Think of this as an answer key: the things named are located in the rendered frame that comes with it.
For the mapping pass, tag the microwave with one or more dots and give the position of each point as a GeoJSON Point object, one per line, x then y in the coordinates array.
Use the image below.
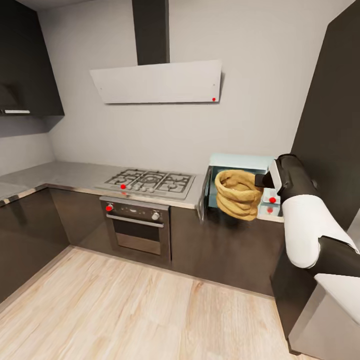
{"type": "Point", "coordinates": [255, 164]}

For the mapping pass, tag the fridge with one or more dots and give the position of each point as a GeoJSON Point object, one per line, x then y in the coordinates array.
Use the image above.
{"type": "Point", "coordinates": [328, 144]}

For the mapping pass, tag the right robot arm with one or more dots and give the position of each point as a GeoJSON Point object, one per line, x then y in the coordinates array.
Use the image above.
{"type": "Point", "coordinates": [314, 240]}

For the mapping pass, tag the burner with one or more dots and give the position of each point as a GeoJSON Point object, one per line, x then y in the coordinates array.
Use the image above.
{"type": "Point", "coordinates": [150, 182]}

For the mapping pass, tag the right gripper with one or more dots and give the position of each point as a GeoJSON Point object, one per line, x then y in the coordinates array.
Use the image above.
{"type": "Point", "coordinates": [262, 181]}

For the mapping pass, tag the cabinet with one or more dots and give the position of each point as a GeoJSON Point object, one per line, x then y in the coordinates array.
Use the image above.
{"type": "Point", "coordinates": [27, 84]}

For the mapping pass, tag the oven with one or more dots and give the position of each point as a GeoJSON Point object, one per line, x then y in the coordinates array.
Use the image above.
{"type": "Point", "coordinates": [137, 228]}

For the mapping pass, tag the popcorn bag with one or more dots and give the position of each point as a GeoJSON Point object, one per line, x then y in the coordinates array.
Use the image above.
{"type": "Point", "coordinates": [237, 194]}

